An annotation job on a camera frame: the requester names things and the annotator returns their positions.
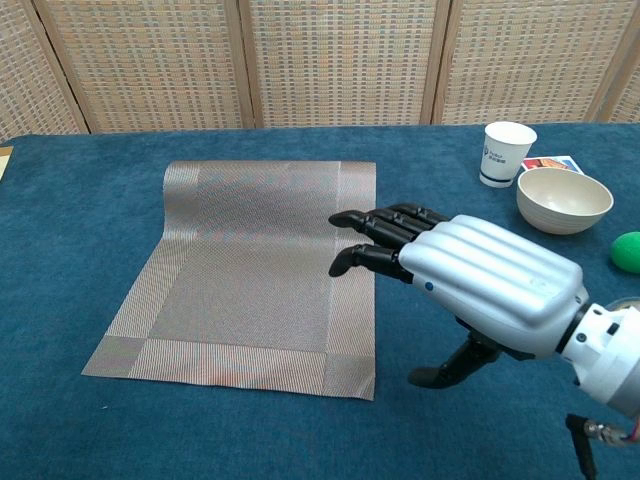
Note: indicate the white paper cup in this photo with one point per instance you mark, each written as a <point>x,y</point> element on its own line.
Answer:
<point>500,160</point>

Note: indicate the woven bamboo folding screen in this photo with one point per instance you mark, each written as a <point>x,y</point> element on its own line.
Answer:
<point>340,60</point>

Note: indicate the grey-brown woven placemat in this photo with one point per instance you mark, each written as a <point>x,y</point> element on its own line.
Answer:
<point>240,280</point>

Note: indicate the colourful picture postcard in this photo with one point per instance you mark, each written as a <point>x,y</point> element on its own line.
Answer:
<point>552,163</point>

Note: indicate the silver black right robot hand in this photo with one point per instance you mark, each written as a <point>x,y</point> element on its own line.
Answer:
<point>490,280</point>

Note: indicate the beige bowl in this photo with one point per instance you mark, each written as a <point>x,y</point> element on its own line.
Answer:
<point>565,200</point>

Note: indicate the blue felt table cover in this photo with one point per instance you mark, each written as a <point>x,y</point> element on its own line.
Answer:
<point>100,250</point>

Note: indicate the green ball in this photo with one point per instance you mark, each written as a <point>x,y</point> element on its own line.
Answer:
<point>627,252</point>

